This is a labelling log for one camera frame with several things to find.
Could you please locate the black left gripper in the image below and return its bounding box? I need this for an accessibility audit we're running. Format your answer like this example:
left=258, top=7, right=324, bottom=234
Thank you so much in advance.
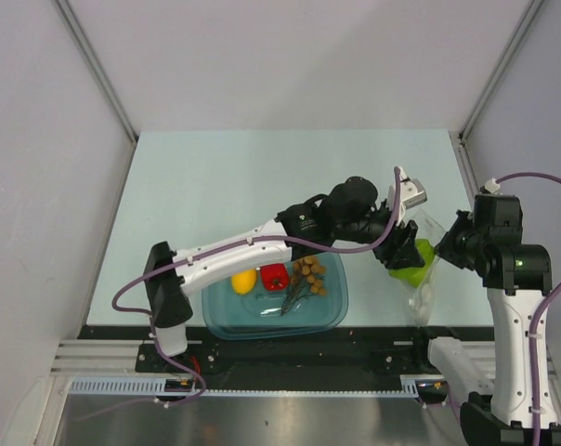
left=332, top=198, right=423, bottom=269

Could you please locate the green fake food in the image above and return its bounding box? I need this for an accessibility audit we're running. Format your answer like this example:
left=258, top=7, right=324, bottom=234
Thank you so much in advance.
left=388, top=239, right=436, bottom=288

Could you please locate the clear polka dot zip bag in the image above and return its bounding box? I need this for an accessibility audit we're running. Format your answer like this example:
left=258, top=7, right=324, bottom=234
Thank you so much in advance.
left=403, top=210, right=445, bottom=326

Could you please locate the brown fake berry bunch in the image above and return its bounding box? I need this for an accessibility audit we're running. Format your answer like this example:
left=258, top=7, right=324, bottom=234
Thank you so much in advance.
left=280, top=256, right=328, bottom=315

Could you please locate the red fake food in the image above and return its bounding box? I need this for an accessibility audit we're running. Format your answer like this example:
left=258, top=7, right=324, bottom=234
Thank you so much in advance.
left=260, top=263, right=290, bottom=292

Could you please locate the yellow fake lemon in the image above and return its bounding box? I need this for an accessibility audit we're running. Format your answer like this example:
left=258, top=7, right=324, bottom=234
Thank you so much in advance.
left=230, top=269, right=258, bottom=295

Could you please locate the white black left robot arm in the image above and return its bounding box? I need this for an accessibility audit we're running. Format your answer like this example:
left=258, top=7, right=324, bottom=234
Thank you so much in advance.
left=143, top=170, right=427, bottom=372

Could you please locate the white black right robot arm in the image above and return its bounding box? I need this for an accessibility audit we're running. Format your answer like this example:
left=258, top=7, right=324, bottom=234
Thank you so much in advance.
left=411, top=193, right=561, bottom=445

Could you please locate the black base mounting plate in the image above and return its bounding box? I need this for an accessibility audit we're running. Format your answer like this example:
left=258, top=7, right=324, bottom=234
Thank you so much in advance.
left=78, top=324, right=526, bottom=377

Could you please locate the teal transparent plastic container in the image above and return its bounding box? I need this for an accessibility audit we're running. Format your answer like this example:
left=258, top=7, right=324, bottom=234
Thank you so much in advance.
left=202, top=253, right=348, bottom=340

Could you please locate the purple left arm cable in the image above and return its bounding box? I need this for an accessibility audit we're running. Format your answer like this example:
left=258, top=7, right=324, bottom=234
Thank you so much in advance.
left=71, top=166, right=402, bottom=422

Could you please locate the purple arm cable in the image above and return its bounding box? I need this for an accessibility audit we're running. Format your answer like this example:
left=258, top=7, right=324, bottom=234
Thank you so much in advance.
left=419, top=172, right=561, bottom=446
left=71, top=166, right=402, bottom=422

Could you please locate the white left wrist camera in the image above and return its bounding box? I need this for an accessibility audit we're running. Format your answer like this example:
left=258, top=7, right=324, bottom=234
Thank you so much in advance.
left=386, top=166, right=427, bottom=226

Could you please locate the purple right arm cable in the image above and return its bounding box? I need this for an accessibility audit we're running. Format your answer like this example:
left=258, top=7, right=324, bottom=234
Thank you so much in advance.
left=419, top=172, right=561, bottom=446

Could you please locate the right aluminium corner post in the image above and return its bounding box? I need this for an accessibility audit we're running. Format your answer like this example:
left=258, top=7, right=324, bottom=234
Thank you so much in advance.
left=457, top=0, right=548, bottom=144

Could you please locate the aluminium corner post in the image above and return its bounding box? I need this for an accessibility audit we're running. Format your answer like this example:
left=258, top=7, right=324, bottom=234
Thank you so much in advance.
left=51, top=0, right=139, bottom=148
left=457, top=0, right=548, bottom=144

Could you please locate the aluminium front frame rail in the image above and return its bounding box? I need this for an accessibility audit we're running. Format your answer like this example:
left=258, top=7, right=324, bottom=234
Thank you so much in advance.
left=50, top=341, right=555, bottom=380

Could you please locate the left aluminium corner post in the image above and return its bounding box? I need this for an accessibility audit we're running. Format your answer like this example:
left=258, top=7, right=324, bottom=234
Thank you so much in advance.
left=51, top=0, right=139, bottom=148

